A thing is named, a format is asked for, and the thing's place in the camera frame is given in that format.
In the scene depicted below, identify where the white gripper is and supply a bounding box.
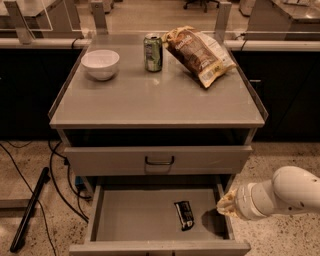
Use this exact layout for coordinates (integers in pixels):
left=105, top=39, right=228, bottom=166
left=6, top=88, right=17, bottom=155
left=217, top=183, right=259, bottom=220

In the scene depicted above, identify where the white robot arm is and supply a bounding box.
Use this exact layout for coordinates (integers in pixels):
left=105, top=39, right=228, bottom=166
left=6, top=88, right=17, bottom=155
left=217, top=166, right=320, bottom=221

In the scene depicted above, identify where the closed grey top drawer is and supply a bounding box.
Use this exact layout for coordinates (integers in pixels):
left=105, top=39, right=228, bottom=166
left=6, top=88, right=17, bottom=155
left=65, top=146, right=252, bottom=176

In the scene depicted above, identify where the grey drawer cabinet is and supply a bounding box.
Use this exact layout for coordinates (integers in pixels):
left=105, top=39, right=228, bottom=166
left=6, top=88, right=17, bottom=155
left=47, top=32, right=269, bottom=256

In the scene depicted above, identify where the open grey middle drawer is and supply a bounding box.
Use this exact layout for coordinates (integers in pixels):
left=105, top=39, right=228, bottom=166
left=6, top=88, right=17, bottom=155
left=69, top=175, right=250, bottom=256

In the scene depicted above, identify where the brown chip bag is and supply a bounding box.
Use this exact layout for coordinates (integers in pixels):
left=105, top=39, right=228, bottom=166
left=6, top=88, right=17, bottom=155
left=162, top=26, right=236, bottom=88

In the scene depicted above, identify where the green soda can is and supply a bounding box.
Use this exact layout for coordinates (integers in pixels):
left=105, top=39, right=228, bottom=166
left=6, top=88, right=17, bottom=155
left=143, top=33, right=163, bottom=72

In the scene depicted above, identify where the black bar on floor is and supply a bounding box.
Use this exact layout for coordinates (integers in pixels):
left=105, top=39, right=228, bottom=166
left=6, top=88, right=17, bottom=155
left=10, top=167, right=49, bottom=253

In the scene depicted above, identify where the white ceramic bowl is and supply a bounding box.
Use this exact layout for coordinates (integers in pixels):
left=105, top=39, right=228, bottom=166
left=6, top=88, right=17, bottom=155
left=81, top=50, right=120, bottom=81

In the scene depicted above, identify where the grey desk background right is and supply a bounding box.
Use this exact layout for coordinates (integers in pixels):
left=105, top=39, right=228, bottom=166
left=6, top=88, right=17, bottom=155
left=245, top=0, right=320, bottom=41

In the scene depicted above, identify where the grey desk background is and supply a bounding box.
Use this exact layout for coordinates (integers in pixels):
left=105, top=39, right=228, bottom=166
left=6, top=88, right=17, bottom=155
left=0, top=0, right=83, bottom=39
left=245, top=0, right=320, bottom=41

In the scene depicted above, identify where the black office chair base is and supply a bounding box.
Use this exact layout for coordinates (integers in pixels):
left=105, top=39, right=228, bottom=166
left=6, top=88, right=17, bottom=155
left=183, top=0, right=220, bottom=13

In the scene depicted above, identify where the grey desk background left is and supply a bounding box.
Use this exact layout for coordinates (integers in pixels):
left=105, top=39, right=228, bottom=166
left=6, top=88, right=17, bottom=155
left=0, top=0, right=83, bottom=39

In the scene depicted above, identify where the black drawer handle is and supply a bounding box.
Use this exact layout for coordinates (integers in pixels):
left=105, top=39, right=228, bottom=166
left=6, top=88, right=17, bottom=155
left=144, top=156, right=175, bottom=166

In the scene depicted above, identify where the thin black floor cable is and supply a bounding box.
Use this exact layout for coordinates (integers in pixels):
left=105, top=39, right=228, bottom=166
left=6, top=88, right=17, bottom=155
left=0, top=142, right=58, bottom=256

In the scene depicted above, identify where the white horizontal rail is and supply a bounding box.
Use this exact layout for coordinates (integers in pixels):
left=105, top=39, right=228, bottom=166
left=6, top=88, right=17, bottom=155
left=0, top=38, right=320, bottom=52

